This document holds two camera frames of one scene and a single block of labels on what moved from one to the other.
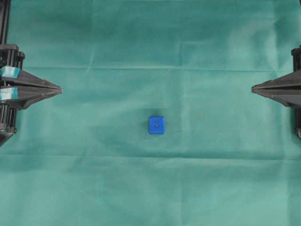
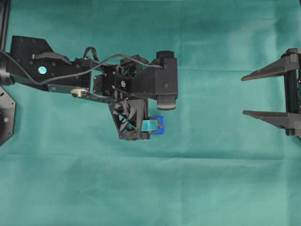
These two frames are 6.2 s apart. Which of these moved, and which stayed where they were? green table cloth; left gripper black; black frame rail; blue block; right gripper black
Moved: left gripper black; right gripper black
Stayed: blue block; black frame rail; green table cloth
